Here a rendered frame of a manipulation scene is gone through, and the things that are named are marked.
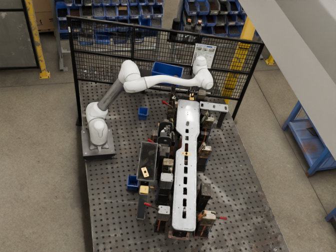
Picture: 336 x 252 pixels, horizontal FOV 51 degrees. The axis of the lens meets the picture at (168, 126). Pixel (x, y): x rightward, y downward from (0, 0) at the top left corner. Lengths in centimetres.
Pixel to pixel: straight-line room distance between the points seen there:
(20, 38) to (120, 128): 194
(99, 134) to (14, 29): 211
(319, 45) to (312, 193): 421
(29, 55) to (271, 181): 349
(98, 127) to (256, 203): 160
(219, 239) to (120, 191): 95
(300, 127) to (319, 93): 452
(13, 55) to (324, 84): 479
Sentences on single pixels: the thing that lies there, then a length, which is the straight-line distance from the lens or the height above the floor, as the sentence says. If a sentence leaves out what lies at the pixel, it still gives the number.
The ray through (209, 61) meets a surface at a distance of 365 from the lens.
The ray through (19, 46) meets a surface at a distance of 496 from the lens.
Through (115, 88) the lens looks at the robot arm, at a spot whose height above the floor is 135.
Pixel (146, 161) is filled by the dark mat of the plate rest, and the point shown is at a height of 116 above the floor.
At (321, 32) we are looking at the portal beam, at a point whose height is 331.
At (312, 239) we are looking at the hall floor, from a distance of 430.
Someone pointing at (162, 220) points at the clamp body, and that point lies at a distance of 283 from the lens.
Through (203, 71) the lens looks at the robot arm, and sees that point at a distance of 286.
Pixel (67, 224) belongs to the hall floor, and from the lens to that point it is 387.
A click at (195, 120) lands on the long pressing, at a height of 100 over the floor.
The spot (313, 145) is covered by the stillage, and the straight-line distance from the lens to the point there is 483.
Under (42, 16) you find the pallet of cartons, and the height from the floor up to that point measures 37.
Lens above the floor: 351
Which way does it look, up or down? 50 degrees down
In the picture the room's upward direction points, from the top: 11 degrees clockwise
